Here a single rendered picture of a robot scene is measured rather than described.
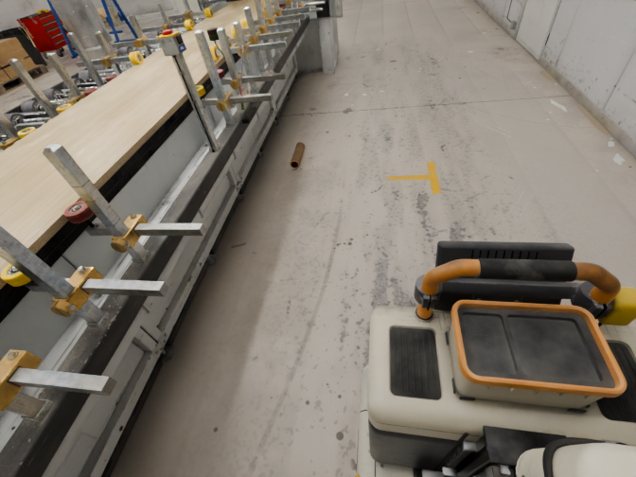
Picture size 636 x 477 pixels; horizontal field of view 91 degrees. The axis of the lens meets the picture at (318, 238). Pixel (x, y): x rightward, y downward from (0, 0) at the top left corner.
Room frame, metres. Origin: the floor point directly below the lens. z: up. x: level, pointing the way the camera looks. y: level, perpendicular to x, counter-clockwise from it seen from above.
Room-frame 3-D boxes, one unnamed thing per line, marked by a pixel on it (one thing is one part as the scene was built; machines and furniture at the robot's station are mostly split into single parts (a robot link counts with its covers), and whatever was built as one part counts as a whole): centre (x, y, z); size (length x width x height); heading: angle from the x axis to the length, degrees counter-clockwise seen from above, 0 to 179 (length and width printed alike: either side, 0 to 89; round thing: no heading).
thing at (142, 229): (0.84, 0.58, 0.81); 0.43 x 0.03 x 0.04; 75
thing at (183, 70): (1.53, 0.44, 0.93); 0.05 x 0.05 x 0.45; 75
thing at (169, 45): (1.53, 0.44, 1.18); 0.07 x 0.07 x 0.08; 75
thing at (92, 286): (0.60, 0.64, 0.83); 0.43 x 0.03 x 0.04; 75
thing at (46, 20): (9.13, 5.23, 0.41); 0.76 x 0.48 x 0.81; 172
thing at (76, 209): (0.89, 0.77, 0.85); 0.08 x 0.08 x 0.11
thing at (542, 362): (0.20, -0.32, 0.87); 0.23 x 0.15 x 0.11; 74
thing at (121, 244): (0.84, 0.63, 0.81); 0.14 x 0.06 x 0.05; 165
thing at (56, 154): (0.82, 0.63, 0.91); 0.04 x 0.04 x 0.48; 75
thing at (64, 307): (0.60, 0.69, 0.83); 0.14 x 0.06 x 0.05; 165
